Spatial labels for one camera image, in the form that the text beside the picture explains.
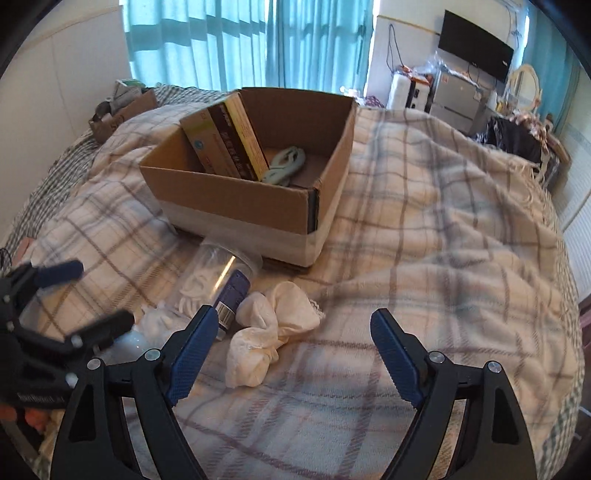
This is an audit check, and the small cardboard box with clutter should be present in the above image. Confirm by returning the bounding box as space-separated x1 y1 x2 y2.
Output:
88 79 158 145

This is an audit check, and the teal right curtain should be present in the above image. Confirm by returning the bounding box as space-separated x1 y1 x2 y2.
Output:
523 1 581 133

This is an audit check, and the black jacket on chair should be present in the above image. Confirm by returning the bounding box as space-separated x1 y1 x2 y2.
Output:
479 116 542 164

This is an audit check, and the black wall television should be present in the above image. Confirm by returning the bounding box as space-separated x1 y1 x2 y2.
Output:
438 10 514 83

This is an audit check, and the open cardboard box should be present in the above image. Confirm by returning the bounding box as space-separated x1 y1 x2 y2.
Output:
139 88 356 268

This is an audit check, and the white cloth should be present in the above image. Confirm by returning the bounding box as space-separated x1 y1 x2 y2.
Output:
225 281 325 389

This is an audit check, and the clear plastic floss jar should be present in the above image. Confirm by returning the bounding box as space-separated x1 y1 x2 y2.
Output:
165 236 263 341

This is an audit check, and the yellow maroon product box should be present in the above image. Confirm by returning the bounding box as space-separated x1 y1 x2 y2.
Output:
180 91 269 182

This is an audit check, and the plaid beige blanket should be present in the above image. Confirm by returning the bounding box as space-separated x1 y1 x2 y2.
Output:
23 105 584 479

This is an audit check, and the silver mini fridge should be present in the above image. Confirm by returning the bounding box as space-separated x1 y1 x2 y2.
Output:
429 71 485 134

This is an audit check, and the grey checked bed sheet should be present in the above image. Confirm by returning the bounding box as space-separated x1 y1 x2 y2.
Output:
1 84 224 261

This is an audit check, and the white sliding wardrobe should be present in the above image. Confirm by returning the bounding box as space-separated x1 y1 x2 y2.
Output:
553 107 590 304

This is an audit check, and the teal window curtain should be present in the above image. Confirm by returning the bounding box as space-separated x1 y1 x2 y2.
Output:
121 1 373 93

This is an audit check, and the white suitcase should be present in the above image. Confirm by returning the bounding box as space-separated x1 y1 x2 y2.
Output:
386 72 431 111

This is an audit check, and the oval white vanity mirror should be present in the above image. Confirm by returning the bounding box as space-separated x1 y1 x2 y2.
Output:
506 64 543 113

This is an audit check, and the white ceramic animal figurine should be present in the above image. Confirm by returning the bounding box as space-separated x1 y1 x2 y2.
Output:
98 302 190 365

